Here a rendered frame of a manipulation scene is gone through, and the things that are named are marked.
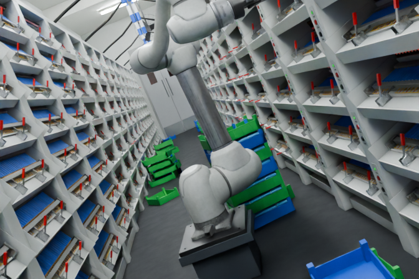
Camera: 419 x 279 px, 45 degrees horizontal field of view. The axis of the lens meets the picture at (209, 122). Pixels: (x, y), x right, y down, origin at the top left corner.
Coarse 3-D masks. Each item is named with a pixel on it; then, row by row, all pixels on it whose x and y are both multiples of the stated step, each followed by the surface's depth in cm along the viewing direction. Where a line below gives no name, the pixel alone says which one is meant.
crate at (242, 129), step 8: (248, 120) 282; (256, 120) 265; (232, 128) 283; (240, 128) 263; (248, 128) 264; (256, 128) 265; (200, 136) 277; (232, 136) 262; (240, 136) 263; (208, 144) 260
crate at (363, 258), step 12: (360, 240) 155; (360, 252) 156; (372, 252) 152; (312, 264) 153; (324, 264) 155; (336, 264) 156; (348, 264) 157; (360, 264) 157; (372, 264) 155; (312, 276) 153; (324, 276) 157; (336, 276) 156; (348, 276) 154; (360, 276) 153; (372, 276) 151; (384, 276) 149
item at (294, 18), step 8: (288, 0) 230; (280, 8) 229; (304, 8) 173; (272, 16) 229; (288, 16) 194; (296, 16) 186; (304, 16) 179; (272, 24) 230; (280, 24) 212; (288, 24) 202; (296, 24) 194; (280, 32) 221
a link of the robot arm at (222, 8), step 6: (216, 0) 161; (222, 0) 160; (216, 6) 159; (222, 6) 159; (228, 6) 159; (216, 12) 158; (222, 12) 159; (228, 12) 159; (216, 18) 159; (222, 18) 159; (228, 18) 160; (222, 24) 161; (228, 24) 164
